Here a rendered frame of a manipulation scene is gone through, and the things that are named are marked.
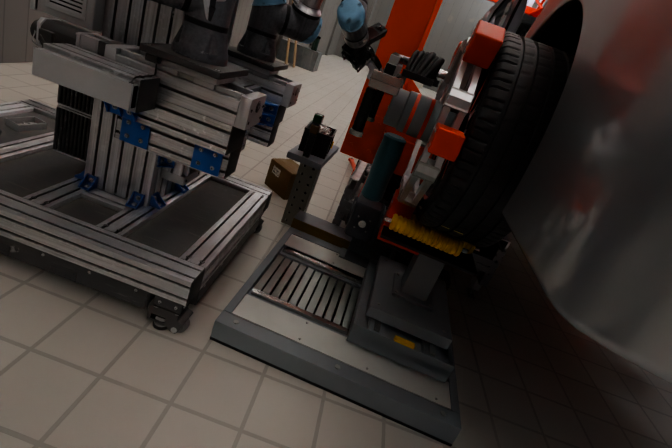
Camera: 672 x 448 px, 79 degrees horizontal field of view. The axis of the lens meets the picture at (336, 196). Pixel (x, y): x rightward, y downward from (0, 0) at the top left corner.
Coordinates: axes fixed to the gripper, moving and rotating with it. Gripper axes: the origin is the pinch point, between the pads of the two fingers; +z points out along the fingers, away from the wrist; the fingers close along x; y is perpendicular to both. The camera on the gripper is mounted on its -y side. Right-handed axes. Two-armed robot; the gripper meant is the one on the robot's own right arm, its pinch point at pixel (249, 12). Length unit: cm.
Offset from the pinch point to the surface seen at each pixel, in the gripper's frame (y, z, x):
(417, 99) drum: 76, 10, -19
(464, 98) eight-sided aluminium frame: 55, 13, -33
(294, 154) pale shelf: 118, 24, 40
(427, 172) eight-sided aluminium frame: 57, 32, -22
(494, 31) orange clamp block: 59, -4, -41
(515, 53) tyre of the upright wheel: 61, 2, -47
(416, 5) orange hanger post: 118, -31, -19
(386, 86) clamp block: 60, 6, -12
